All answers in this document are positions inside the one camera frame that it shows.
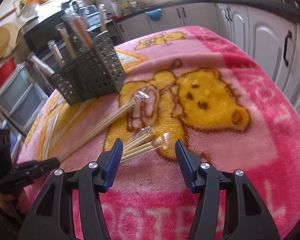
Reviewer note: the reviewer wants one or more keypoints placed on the person's left hand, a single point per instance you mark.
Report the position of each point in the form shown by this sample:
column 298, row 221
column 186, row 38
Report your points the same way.
column 6, row 199

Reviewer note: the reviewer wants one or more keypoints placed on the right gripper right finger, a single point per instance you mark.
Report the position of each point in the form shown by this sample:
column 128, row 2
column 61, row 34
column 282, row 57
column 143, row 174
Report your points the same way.
column 246, row 214

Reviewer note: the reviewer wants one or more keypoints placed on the pink bear blanket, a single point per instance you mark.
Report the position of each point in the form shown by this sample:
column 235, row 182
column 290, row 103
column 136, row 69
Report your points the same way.
column 203, row 90

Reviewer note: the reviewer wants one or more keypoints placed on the plastic drawer unit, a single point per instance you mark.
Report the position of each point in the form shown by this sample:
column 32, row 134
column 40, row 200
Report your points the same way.
column 21, row 100

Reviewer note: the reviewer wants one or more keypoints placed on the dark green utensil basket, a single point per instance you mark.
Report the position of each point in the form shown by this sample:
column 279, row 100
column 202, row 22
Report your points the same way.
column 94, row 73

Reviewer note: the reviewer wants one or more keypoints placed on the round bamboo tray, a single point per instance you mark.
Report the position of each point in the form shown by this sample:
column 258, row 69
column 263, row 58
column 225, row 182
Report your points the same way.
column 9, row 33

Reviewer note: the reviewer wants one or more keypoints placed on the black microwave oven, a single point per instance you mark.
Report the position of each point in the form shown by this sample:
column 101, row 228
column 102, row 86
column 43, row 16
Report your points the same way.
column 37, row 33

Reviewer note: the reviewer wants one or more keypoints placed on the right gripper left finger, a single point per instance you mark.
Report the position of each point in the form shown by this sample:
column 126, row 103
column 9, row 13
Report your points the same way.
column 51, row 215

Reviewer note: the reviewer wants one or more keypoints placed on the red plastic basin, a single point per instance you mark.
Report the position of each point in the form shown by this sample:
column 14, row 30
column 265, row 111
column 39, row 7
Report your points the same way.
column 6, row 70

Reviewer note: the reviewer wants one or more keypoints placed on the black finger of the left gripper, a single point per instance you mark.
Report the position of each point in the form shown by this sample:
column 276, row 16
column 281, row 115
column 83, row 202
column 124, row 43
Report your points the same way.
column 45, row 166

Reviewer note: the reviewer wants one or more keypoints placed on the chopsticks pair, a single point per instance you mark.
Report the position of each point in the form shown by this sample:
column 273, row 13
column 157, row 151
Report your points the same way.
column 163, row 141
column 103, row 26

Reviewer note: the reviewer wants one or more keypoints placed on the blue hanging bin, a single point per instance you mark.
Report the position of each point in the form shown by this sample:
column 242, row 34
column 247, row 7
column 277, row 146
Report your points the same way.
column 154, row 15

